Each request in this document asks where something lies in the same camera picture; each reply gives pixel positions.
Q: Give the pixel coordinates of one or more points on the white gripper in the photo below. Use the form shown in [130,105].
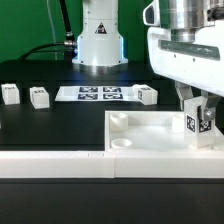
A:
[199,64]

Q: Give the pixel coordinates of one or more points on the white square table top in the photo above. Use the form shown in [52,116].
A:
[154,132]

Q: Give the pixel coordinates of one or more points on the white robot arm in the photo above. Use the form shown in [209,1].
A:
[100,44]

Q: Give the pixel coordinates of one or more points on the white L-shaped fence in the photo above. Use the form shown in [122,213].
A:
[107,164]

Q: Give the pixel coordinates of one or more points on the white sheet with markers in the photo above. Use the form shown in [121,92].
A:
[94,93]

